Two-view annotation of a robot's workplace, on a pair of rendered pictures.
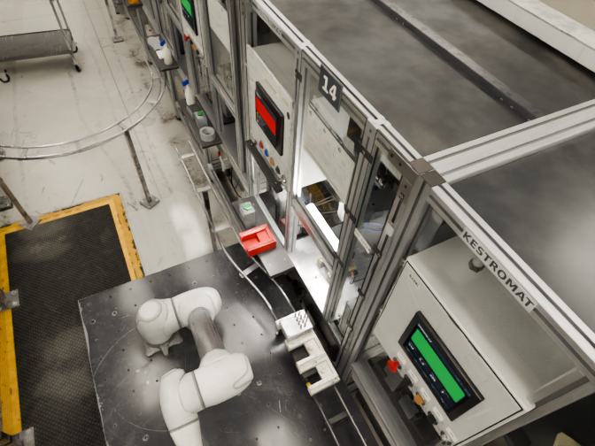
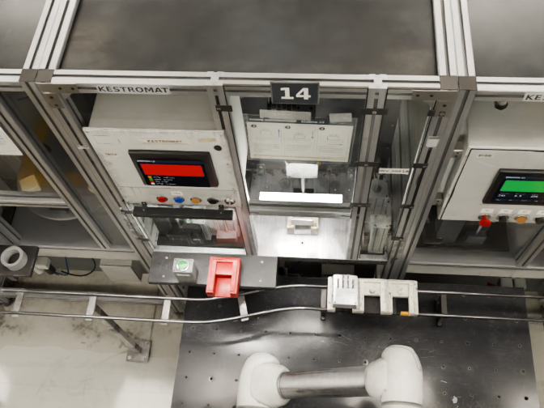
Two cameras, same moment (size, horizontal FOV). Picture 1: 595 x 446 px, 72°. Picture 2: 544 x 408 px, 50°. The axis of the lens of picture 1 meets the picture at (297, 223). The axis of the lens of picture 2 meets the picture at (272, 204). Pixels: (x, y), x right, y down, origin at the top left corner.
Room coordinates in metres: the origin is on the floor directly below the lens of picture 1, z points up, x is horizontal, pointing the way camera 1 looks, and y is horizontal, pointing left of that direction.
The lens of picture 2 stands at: (0.48, 0.71, 3.20)
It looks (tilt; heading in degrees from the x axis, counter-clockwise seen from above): 62 degrees down; 311
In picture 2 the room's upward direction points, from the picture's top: 7 degrees counter-clockwise
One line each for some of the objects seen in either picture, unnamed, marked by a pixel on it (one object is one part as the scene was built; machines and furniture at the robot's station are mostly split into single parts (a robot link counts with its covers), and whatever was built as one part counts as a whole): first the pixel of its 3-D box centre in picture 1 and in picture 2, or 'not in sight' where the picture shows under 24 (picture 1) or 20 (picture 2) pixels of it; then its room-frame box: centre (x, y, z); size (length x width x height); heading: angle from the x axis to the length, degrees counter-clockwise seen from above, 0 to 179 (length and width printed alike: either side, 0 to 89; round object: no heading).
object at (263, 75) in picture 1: (292, 114); (174, 142); (1.44, 0.06, 1.60); 0.42 x 0.29 x 0.46; 31
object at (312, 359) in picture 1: (305, 352); (371, 298); (0.70, -0.09, 0.84); 0.36 x 0.14 x 0.10; 31
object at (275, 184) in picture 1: (263, 163); (182, 210); (1.37, 0.18, 1.37); 0.36 x 0.04 x 0.04; 31
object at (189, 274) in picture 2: (249, 213); (185, 268); (1.39, 0.26, 0.97); 0.08 x 0.08 x 0.12; 31
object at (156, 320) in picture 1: (156, 319); not in sight; (0.80, 0.63, 0.85); 0.18 x 0.16 x 0.22; 119
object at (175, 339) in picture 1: (160, 334); not in sight; (0.78, 0.63, 0.71); 0.22 x 0.18 x 0.06; 31
